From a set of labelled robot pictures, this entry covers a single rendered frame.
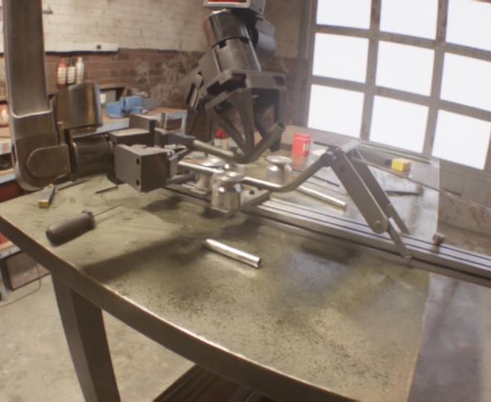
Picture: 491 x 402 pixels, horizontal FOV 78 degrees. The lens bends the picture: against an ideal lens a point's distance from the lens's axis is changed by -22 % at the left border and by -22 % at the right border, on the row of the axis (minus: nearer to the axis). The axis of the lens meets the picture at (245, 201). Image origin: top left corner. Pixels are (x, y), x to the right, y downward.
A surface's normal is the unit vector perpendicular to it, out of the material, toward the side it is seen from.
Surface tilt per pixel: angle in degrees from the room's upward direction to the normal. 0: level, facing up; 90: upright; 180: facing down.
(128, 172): 90
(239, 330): 0
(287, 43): 90
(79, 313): 90
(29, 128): 71
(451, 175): 90
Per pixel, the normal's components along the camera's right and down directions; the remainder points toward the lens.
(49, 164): 0.66, -0.03
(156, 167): 0.68, 0.30
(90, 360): 0.86, 0.24
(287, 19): -0.50, 0.26
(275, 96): -0.74, 0.12
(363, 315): 0.08, -0.94
